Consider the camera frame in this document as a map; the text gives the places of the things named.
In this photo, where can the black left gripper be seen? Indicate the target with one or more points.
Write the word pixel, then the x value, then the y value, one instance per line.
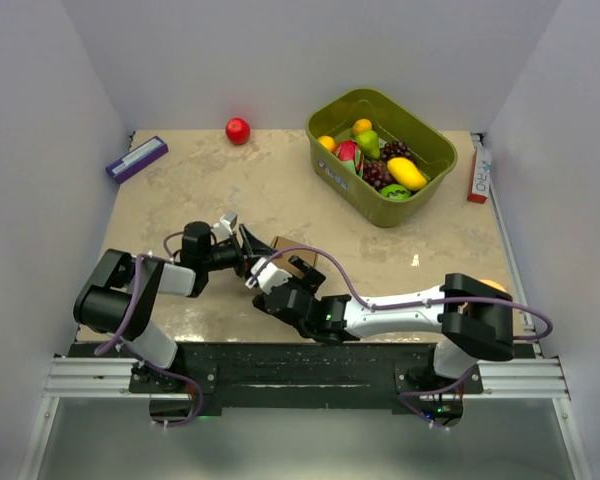
pixel 254 246

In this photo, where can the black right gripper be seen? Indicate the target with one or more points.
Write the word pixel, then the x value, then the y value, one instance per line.
pixel 312 278

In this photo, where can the brown cardboard paper box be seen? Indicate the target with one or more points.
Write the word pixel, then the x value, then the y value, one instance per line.
pixel 284 261

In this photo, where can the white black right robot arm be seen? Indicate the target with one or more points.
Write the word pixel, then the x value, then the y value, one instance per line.
pixel 473 317

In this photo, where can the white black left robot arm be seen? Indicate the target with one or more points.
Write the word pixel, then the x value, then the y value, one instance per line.
pixel 120 294

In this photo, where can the purple rectangular box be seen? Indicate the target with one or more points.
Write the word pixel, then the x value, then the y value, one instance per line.
pixel 136 160

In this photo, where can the red white toothpaste box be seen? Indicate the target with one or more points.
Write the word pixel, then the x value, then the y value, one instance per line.
pixel 479 184

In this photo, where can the red apple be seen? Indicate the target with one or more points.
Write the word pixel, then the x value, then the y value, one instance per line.
pixel 238 131

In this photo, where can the red grape bunch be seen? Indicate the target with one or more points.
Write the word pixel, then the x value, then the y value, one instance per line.
pixel 377 175

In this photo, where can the yellow orange fruit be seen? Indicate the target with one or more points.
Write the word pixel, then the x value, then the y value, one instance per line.
pixel 328 143

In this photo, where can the pink dragon fruit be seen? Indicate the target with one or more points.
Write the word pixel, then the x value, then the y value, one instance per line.
pixel 350 155

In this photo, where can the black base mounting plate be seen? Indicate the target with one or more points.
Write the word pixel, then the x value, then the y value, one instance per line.
pixel 353 376

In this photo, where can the yellow mango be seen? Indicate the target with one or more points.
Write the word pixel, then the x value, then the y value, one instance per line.
pixel 406 173

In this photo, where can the green pear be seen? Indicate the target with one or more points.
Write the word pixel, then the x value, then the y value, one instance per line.
pixel 368 142

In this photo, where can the green plastic tub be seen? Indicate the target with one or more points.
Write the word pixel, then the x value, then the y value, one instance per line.
pixel 433 154

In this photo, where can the dark purple grape bunch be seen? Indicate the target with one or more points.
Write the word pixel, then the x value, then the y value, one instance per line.
pixel 395 149

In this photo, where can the round yellow orange sponge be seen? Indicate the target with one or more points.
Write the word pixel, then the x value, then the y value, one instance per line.
pixel 493 284

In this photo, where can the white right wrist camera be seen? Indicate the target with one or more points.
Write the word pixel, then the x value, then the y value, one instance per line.
pixel 265 276

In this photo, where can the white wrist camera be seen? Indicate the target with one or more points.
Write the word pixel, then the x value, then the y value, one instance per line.
pixel 265 276
pixel 224 228

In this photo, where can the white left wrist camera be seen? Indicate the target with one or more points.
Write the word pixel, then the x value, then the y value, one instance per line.
pixel 224 228

